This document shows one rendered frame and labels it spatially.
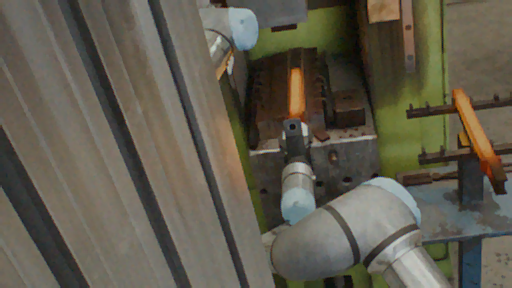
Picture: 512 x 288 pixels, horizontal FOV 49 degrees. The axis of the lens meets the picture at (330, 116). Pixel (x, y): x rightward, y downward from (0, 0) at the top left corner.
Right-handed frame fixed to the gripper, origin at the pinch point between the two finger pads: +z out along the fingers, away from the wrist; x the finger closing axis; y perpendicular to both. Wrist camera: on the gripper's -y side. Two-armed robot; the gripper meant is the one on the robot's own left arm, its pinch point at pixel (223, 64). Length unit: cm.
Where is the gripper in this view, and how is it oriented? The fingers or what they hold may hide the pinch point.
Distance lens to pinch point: 141.6
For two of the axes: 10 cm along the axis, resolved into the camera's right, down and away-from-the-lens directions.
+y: 1.1, 8.6, -5.0
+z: 1.0, 4.9, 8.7
